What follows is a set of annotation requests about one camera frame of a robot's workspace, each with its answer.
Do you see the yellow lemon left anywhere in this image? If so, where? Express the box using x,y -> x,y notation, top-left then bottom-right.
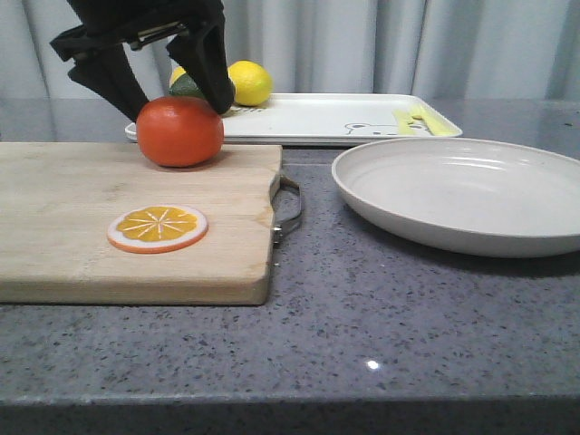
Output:
169,66 -> 186,87

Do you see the grey curtain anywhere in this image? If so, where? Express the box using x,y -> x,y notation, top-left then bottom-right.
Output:
1,1 -> 579,102

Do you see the beige round plate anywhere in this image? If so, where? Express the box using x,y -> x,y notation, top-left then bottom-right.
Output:
332,138 -> 579,258

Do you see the yellow lemon right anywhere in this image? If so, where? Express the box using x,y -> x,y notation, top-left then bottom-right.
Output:
228,60 -> 274,107

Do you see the green lime fruit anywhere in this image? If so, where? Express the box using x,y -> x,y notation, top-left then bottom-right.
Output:
169,72 -> 235,105

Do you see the wooden cutting board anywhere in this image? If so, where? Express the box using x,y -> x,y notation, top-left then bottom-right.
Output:
1,142 -> 282,305

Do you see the orange tangerine fruit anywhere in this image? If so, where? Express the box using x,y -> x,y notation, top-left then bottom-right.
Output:
136,96 -> 224,168

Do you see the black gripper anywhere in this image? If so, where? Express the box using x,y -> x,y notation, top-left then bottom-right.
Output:
51,1 -> 235,122

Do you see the metal cutting board handle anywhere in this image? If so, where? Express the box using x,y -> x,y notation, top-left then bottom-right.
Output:
272,175 -> 305,247

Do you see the white rectangular bear tray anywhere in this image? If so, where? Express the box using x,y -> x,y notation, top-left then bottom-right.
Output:
124,92 -> 464,147

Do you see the yellow plastic fork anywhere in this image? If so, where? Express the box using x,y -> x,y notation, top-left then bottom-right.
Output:
410,105 -> 461,137

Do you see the fake orange slice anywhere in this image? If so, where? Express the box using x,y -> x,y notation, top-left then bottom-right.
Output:
107,205 -> 208,254

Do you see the yellow lemon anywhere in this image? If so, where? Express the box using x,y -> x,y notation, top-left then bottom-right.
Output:
169,66 -> 186,87
228,60 -> 274,107

